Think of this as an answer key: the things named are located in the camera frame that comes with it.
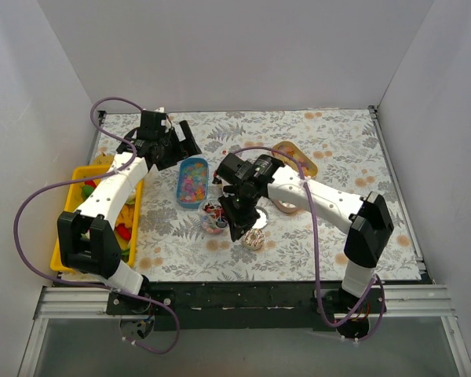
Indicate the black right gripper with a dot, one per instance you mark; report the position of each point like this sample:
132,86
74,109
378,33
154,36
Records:
239,219

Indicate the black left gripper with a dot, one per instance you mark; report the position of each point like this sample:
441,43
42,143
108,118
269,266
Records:
177,145

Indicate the clear glass jar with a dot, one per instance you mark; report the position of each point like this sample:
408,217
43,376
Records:
212,217

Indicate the blue candy tray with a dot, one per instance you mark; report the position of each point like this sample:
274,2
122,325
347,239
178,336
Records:
192,185

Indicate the beige gummy candy tray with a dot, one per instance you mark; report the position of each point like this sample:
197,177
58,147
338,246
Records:
288,150

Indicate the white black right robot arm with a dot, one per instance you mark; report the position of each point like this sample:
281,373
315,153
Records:
365,220

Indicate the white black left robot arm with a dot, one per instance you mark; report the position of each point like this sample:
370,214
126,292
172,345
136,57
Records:
86,235

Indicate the small donut decorated tin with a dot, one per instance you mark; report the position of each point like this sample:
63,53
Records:
253,240

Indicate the clear glass jar lid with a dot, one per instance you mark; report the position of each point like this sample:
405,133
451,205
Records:
262,220

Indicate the floral patterned table mat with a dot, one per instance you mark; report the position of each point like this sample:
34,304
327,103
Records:
343,143

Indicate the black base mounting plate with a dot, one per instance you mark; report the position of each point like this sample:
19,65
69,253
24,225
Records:
235,305

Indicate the orange toy carrot slices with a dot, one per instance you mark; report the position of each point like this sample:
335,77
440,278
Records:
128,216

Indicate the green toy vegetables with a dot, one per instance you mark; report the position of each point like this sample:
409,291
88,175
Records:
121,231

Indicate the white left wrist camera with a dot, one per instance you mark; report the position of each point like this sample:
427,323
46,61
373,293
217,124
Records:
162,117

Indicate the aluminium frame rail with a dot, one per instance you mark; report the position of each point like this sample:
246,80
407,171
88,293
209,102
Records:
388,300

